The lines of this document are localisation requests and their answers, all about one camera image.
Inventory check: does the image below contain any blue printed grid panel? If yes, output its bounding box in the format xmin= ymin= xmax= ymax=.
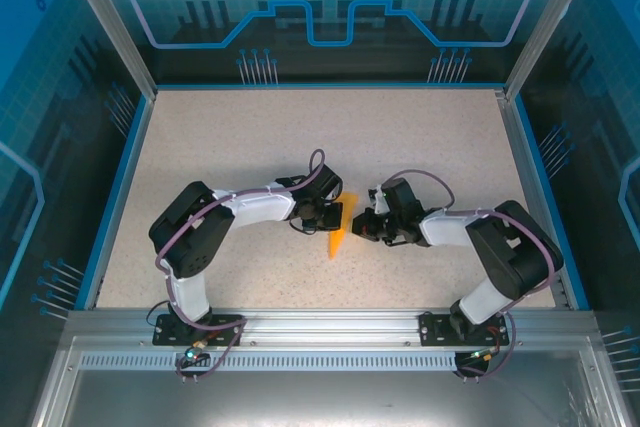
xmin=0 ymin=0 xmax=149 ymax=427
xmin=517 ymin=0 xmax=640 ymax=427

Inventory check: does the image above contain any slotted aluminium cable duct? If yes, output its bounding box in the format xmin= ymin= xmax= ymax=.
xmin=78 ymin=352 xmax=474 ymax=373

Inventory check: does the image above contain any orange paper sheet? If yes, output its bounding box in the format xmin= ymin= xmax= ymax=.
xmin=327 ymin=191 xmax=360 ymax=261

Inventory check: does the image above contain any aluminium mounting rail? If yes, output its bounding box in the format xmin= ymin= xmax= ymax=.
xmin=64 ymin=309 xmax=599 ymax=351

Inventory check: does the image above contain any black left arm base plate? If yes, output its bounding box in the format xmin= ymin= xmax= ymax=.
xmin=152 ymin=313 xmax=245 ymax=348

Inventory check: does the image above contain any blue table edge trim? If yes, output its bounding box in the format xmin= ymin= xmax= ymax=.
xmin=82 ymin=81 xmax=591 ymax=311

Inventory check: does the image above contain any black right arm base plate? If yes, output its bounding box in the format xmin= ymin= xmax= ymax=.
xmin=418 ymin=311 xmax=511 ymax=347

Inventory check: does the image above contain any aluminium table side rail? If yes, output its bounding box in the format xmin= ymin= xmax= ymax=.
xmin=492 ymin=88 xmax=574 ymax=309

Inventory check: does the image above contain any cable connector with green light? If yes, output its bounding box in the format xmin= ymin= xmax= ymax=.
xmin=467 ymin=346 xmax=502 ymax=364
xmin=183 ymin=340 xmax=209 ymax=364

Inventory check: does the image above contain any aluminium frame post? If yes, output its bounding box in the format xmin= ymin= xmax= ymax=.
xmin=53 ymin=0 xmax=160 ymax=102
xmin=503 ymin=0 xmax=605 ymax=102

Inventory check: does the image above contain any sheet metal tray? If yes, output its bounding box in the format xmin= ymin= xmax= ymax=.
xmin=29 ymin=336 xmax=624 ymax=427

